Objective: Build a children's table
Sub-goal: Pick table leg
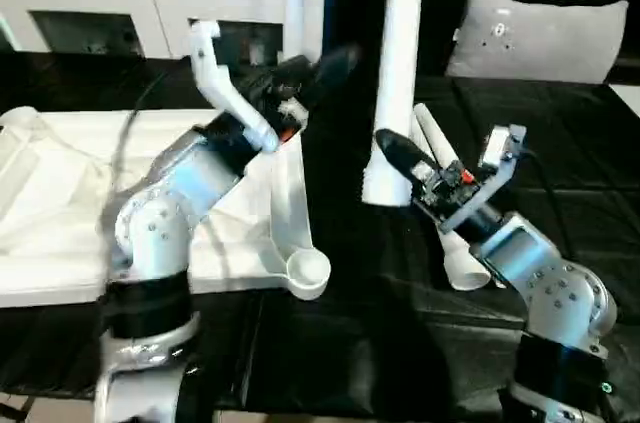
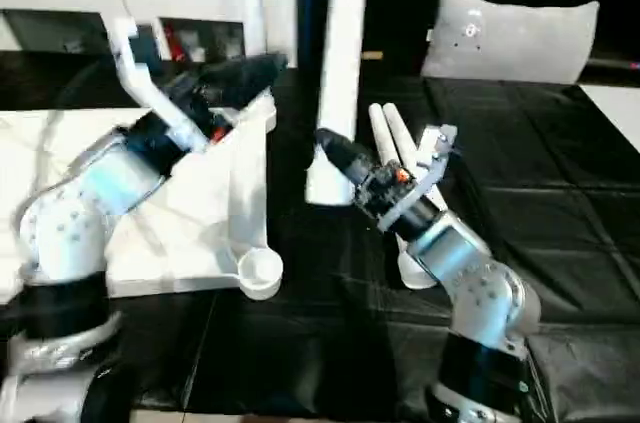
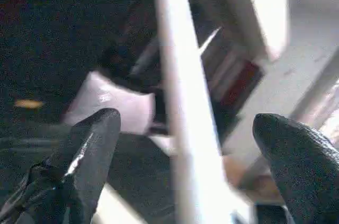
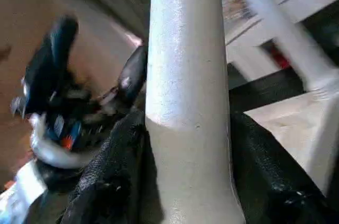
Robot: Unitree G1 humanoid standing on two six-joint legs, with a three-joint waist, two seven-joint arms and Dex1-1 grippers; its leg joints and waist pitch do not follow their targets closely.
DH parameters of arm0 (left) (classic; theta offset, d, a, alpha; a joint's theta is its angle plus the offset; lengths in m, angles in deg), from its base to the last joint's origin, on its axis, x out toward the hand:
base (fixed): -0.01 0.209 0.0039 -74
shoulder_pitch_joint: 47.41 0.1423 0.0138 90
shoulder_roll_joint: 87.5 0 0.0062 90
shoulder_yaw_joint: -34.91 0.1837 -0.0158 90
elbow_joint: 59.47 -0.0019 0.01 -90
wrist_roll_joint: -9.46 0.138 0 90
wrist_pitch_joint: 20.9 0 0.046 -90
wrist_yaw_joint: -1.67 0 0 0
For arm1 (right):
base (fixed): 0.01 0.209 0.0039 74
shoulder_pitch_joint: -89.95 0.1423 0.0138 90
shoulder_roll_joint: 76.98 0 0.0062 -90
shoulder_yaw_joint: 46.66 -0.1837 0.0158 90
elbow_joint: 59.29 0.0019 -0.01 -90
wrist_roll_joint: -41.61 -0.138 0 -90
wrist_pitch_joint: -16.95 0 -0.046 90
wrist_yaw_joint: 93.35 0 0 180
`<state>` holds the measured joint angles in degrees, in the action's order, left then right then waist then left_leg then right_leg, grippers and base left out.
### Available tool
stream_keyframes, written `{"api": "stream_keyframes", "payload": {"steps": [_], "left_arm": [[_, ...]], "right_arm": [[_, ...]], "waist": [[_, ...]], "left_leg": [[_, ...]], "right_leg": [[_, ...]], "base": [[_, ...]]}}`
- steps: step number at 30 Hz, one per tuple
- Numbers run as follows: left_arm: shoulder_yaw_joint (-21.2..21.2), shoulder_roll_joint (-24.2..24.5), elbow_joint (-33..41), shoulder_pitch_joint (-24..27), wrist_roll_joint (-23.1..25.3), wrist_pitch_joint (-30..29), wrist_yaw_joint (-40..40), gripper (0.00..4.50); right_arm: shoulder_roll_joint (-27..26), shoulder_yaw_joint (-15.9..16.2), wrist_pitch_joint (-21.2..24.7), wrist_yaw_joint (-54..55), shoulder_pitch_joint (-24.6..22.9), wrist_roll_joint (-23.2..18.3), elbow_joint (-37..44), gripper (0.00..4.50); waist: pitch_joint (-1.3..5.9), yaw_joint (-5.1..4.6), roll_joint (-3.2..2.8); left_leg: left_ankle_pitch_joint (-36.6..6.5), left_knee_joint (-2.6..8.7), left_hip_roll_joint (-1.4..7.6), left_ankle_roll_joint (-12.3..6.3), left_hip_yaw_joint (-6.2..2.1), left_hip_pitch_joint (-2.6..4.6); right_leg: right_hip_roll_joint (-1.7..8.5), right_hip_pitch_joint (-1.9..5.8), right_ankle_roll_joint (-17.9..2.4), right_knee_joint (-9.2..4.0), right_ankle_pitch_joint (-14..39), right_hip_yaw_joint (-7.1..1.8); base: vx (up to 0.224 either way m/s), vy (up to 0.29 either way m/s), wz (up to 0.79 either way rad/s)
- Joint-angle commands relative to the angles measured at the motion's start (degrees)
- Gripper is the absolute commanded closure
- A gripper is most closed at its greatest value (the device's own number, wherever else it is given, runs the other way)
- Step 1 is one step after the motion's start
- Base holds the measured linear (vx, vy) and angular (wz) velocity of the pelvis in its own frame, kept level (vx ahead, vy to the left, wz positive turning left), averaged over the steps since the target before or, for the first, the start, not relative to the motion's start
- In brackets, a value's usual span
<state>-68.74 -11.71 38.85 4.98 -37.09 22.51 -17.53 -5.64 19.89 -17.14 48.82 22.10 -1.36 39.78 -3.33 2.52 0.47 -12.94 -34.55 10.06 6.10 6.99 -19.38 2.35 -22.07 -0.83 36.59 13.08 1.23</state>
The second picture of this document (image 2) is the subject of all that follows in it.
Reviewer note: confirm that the small tan label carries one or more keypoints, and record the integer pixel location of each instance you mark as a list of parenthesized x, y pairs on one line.
[(372, 55)]

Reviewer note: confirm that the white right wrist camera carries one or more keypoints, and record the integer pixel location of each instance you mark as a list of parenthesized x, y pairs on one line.
[(430, 168)]

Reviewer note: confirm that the white plastic table top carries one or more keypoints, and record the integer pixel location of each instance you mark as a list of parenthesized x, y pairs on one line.
[(220, 213)]

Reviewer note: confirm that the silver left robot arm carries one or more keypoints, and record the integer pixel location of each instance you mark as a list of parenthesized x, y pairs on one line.
[(90, 203)]

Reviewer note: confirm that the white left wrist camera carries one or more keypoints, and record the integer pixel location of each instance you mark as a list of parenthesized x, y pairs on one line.
[(150, 83)]

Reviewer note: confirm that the white flat sheet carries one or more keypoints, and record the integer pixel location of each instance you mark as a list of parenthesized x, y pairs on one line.
[(615, 108)]

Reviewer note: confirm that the grey cushion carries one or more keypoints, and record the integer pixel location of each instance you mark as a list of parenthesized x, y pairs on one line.
[(510, 38)]

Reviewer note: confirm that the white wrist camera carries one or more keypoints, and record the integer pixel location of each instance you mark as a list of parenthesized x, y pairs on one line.
[(150, 83), (430, 168)]

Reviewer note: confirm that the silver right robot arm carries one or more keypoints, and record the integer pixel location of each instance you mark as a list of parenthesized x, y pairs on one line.
[(480, 293)]

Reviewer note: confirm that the black work mat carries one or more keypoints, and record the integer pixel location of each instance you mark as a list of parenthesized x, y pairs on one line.
[(560, 223)]

